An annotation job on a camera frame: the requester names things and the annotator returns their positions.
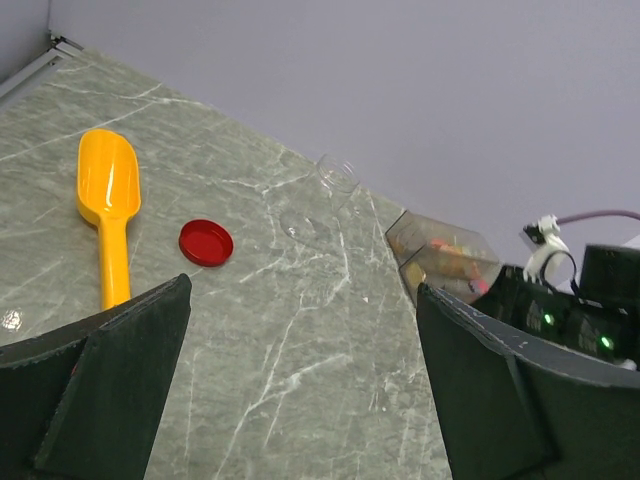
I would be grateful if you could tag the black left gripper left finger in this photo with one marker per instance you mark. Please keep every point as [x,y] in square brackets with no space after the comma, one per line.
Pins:
[84,401]

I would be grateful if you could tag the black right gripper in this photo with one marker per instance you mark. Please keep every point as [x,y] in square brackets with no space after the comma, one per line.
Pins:
[599,317]

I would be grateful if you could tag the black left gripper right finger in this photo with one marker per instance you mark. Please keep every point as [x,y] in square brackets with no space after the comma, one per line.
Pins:
[513,406]

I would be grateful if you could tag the clear candy drawer box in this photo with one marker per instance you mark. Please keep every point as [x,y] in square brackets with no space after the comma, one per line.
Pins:
[443,256]

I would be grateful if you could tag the yellow plastic scoop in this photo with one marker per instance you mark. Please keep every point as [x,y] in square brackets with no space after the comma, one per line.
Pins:
[108,196]

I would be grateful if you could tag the red jar lid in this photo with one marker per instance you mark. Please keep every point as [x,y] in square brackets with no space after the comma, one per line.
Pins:
[205,243]

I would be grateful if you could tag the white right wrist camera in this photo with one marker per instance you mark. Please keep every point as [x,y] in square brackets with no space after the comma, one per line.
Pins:
[548,249]

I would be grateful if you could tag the aluminium frame rail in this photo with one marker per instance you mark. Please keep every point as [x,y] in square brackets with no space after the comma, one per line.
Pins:
[16,86]

